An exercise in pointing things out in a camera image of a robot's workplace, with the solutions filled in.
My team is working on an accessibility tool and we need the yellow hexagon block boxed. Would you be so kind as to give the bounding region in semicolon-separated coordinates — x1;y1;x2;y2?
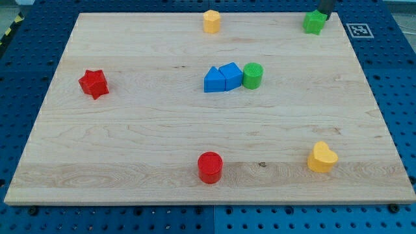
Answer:
203;10;221;34

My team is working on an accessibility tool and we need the blue pentagon block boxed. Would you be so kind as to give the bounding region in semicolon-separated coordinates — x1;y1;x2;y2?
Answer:
219;62;243;91

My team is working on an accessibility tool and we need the blue triangle block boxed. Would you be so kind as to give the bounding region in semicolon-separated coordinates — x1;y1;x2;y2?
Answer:
203;66;226;92

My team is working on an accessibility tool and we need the green cylinder block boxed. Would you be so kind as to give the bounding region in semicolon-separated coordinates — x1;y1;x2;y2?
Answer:
242;62;263;90

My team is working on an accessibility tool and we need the yellow black hazard tape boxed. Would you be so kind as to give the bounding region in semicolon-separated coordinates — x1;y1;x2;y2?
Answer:
1;12;25;48

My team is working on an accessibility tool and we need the red star block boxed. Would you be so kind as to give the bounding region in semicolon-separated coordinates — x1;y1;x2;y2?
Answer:
78;70;109;99

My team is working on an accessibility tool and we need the green star block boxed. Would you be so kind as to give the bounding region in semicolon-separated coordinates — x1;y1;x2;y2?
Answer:
302;10;327;35

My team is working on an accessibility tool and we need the wooden board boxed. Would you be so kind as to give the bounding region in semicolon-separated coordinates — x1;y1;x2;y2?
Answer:
5;13;415;205

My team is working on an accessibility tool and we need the yellow heart block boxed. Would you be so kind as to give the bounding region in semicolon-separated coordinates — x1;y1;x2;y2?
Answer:
307;141;339;173

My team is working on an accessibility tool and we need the white fiducial marker tag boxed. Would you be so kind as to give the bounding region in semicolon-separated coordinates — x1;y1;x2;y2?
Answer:
346;23;374;38

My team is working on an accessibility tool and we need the red cylinder block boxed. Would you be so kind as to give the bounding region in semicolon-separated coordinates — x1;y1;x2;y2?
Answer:
197;151;223;184

